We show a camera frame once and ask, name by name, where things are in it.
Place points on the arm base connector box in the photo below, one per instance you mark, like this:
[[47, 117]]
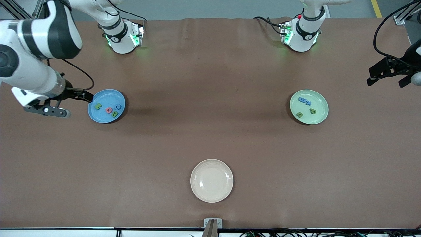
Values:
[[284, 33], [137, 34]]

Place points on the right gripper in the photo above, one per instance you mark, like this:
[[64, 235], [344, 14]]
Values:
[[70, 92]]

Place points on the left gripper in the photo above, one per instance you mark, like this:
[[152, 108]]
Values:
[[397, 66]]

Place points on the blue plate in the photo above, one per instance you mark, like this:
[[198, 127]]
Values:
[[105, 95]]

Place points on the pink foam letter Q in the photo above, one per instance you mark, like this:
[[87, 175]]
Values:
[[107, 110]]

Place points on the green foam letter p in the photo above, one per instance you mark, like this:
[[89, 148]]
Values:
[[312, 111]]

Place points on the green plate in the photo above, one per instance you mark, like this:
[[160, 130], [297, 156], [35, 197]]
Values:
[[317, 117]]

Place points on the aluminium frame post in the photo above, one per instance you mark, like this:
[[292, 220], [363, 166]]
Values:
[[400, 20], [14, 10]]

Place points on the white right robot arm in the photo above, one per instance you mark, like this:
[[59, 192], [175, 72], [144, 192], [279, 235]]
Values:
[[29, 65]]

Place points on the beige plate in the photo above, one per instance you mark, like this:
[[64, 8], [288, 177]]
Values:
[[211, 181]]

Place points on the brown table cover mat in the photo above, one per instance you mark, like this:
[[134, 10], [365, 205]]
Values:
[[164, 148]]

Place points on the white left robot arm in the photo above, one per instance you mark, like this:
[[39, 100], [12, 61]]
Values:
[[301, 42]]

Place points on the yellow floor tape strip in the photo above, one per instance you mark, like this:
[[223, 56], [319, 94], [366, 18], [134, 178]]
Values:
[[376, 8]]

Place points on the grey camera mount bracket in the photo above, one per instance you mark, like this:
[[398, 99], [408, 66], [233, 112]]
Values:
[[212, 232]]

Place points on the blue foam letter m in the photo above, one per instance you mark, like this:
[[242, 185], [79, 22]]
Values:
[[302, 99]]

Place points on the white table edge profile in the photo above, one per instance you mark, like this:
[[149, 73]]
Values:
[[65, 233]]

